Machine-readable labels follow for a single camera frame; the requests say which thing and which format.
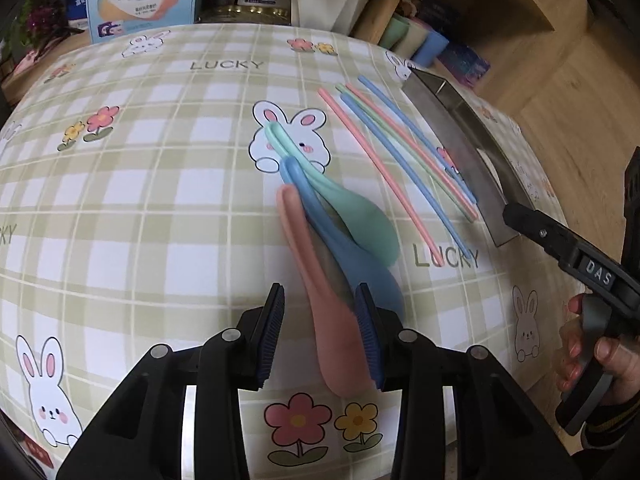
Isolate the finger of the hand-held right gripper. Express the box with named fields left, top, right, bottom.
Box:
left=624, top=146, right=640, bottom=233
left=502, top=203, right=583, bottom=266

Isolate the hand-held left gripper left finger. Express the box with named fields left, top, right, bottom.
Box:
left=56, top=282, right=286, bottom=480

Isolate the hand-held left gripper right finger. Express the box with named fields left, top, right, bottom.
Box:
left=354, top=282, right=583, bottom=480

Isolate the pink silicone spoon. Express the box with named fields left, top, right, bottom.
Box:
left=276, top=185, right=381, bottom=397

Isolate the blue silicone spoon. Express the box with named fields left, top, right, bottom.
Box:
left=279, top=156, right=405, bottom=328

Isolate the stainless steel tray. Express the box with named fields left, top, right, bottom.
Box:
left=401, top=66, right=538, bottom=248

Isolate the green silicone spoon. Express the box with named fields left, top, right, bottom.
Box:
left=264, top=121, right=402, bottom=267

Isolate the green chopstick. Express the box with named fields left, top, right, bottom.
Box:
left=336, top=84, right=478, bottom=223

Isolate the blue chopstick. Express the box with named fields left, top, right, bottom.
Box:
left=357, top=76, right=475, bottom=197
left=341, top=96, right=472, bottom=261

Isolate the pink chopstick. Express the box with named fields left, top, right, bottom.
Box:
left=346, top=83, right=480, bottom=217
left=317, top=88, right=453, bottom=261

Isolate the person's right hand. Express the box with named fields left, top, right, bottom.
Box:
left=556, top=293, right=640, bottom=395

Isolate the checked bunny tablecloth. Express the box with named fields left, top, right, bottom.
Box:
left=0, top=24, right=606, bottom=480

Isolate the purple blue box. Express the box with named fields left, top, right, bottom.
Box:
left=440, top=42, right=491, bottom=86

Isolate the beige cup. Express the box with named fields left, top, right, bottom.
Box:
left=400, top=25, right=432, bottom=61

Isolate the green cup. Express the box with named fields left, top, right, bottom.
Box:
left=377, top=15, right=413, bottom=53

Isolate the gold tin can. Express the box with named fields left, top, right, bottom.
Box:
left=197, top=4, right=293, bottom=26

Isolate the small blue white box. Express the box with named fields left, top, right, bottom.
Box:
left=65, top=0, right=92, bottom=31

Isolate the purple flower plant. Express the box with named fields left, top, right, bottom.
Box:
left=20, top=0, right=71, bottom=48

